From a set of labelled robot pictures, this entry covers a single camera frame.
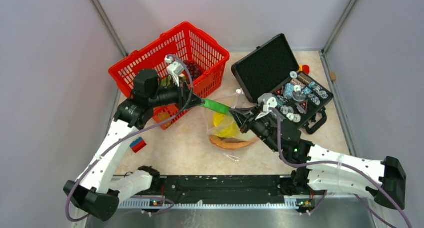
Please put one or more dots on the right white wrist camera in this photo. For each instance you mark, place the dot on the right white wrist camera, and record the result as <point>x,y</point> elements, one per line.
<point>267,101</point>

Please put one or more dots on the yellow toy corn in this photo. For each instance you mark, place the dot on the yellow toy corn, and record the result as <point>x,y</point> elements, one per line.
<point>223,126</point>

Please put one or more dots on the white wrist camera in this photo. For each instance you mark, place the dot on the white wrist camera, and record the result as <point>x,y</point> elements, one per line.
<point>175,67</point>
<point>267,101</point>

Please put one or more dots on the red round token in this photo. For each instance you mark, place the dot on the red round token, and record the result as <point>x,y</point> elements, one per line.
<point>306,69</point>

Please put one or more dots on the green toy chili pepper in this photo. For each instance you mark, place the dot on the green toy chili pepper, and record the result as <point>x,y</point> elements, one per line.
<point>216,106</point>

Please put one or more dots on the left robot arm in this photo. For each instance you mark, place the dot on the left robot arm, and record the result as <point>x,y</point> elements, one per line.
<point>94,193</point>

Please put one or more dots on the small tan wall block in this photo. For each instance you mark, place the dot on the small tan wall block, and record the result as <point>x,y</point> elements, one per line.
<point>333,76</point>

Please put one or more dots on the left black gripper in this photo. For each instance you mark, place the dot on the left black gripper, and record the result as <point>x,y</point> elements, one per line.
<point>183,92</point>

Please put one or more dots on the clear zip top bag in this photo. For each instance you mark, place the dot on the clear zip top bag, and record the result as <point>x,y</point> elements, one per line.
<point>233,100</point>

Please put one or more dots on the dark purple toy grapes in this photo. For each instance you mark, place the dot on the dark purple toy grapes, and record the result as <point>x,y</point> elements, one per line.
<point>194,69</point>

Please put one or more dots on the orange toy steak slice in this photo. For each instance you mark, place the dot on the orange toy steak slice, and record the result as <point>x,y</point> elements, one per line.
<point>229,145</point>

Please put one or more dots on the red blue toy block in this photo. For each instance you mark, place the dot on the red blue toy block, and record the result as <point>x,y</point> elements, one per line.
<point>138,144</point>

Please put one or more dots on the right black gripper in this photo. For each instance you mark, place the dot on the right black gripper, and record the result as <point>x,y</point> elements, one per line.
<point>245,117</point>

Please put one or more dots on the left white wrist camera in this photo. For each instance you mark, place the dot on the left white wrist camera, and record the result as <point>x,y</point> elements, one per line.
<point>175,67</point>

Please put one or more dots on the black poker chip case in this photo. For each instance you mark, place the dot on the black poker chip case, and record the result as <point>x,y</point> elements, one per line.
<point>273,68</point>

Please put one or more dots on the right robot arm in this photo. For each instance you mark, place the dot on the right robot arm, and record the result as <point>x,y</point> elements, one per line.
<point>383,181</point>

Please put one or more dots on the red plastic shopping basket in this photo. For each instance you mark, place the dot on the red plastic shopping basket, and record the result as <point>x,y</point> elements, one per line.
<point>198,54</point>

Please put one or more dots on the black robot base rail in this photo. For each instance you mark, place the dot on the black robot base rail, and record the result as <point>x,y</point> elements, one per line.
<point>227,189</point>

